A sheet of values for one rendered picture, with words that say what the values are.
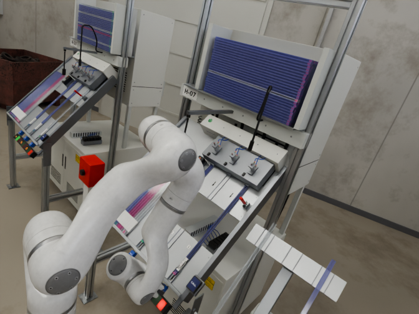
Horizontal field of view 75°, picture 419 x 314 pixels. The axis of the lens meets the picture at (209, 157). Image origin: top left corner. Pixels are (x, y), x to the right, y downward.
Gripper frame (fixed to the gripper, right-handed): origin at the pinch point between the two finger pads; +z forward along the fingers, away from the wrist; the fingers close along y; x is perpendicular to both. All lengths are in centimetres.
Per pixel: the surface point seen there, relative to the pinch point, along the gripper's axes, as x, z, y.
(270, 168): 67, -2, 6
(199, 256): 18.5, 3.7, 3.3
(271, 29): 292, 95, -156
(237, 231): 36.0, 2.5, 10.1
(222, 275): 19.7, 31.6, 6.9
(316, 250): 104, 191, 17
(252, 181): 57, -2, 3
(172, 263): 9.1, 3.7, -3.9
